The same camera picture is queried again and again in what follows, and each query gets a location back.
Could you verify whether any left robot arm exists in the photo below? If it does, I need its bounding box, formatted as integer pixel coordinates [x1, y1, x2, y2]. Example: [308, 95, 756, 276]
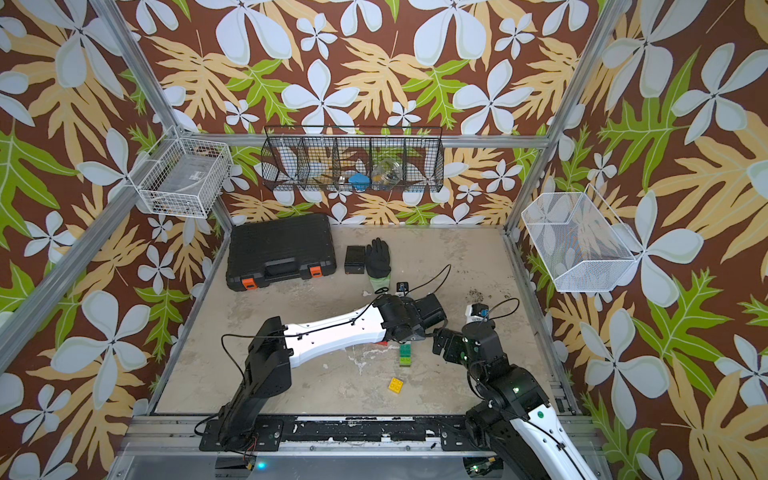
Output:
[201, 293, 447, 451]

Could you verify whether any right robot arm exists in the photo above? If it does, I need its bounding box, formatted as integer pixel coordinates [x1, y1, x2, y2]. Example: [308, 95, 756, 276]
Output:
[433, 303, 596, 479]

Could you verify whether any yellow lego brick lower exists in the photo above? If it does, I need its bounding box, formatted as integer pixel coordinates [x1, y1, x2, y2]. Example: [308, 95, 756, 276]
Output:
[388, 378, 404, 394]

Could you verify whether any black and green glove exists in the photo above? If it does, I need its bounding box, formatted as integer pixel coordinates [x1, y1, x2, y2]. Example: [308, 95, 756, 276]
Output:
[365, 237, 391, 294]

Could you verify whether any small black box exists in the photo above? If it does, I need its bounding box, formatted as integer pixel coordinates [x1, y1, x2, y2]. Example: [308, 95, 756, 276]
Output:
[344, 245, 366, 274]

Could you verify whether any black plastic tool case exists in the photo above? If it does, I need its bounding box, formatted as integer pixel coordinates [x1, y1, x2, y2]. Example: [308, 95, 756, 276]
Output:
[226, 214, 337, 292]

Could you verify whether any white mesh basket right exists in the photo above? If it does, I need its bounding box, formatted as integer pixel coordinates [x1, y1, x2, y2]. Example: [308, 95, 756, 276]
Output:
[522, 185, 641, 294]

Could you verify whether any blue object in basket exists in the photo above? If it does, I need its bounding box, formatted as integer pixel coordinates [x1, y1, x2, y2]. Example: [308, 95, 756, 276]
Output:
[348, 173, 371, 192]

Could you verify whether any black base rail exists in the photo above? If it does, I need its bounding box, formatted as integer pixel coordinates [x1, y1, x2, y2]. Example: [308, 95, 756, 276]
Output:
[199, 414, 480, 453]

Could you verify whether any black wire basket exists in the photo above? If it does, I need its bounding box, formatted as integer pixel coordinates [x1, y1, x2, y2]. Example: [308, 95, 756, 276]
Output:
[259, 126, 445, 193]

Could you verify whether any white wire basket left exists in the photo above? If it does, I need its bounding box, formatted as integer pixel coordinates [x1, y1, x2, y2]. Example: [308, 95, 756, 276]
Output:
[132, 131, 233, 219]

